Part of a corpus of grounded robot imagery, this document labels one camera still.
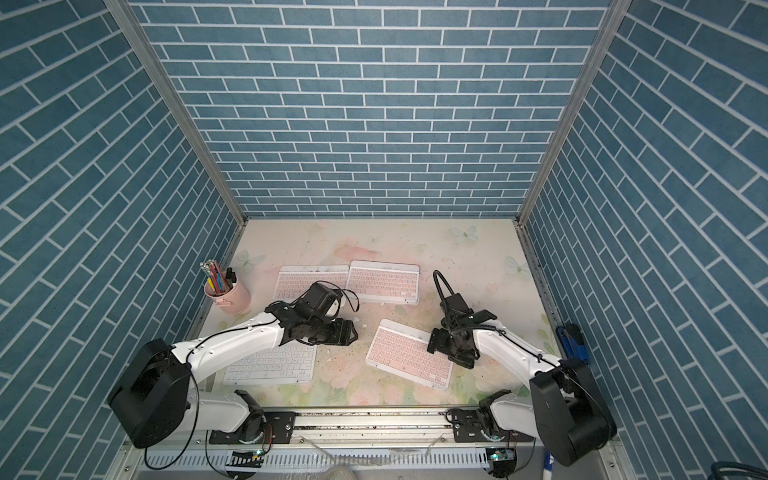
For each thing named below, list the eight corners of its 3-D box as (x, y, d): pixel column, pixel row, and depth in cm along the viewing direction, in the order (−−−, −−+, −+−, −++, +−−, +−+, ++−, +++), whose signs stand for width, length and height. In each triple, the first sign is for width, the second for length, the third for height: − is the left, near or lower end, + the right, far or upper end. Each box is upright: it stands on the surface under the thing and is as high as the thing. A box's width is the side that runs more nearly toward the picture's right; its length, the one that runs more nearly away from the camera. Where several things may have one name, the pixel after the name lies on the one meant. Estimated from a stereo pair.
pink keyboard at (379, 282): (345, 304, 99) (344, 300, 97) (350, 264, 109) (350, 260, 107) (420, 304, 99) (421, 300, 97) (418, 265, 110) (418, 261, 108)
